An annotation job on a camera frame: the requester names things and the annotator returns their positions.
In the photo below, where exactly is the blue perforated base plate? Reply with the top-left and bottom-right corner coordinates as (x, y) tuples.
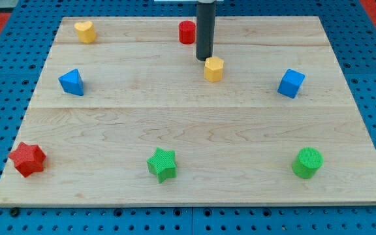
(0, 0), (376, 234)

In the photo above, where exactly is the blue cube block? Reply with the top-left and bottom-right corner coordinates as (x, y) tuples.
(277, 69), (306, 99)

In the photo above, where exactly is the blue triangle block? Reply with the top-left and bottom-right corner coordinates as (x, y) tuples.
(58, 69), (84, 96)

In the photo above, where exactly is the yellow hexagon block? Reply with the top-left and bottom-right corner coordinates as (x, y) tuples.
(204, 56), (224, 82)

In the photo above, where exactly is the red cylinder block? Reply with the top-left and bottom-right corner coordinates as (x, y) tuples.
(178, 20), (196, 44)

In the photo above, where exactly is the red star block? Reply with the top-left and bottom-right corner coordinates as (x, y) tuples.
(8, 142), (46, 178)

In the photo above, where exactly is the green star block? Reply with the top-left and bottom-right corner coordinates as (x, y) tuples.
(146, 148), (177, 183)

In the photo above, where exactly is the yellow heart block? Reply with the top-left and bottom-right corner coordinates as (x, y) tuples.
(74, 21), (97, 44)

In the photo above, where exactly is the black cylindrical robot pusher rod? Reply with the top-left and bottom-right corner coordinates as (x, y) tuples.
(196, 0), (216, 61)

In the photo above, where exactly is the light wooden board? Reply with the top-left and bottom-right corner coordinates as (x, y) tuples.
(0, 16), (376, 208)

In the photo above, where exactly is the green cylinder block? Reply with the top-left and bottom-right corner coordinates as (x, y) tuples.
(292, 147), (324, 179)

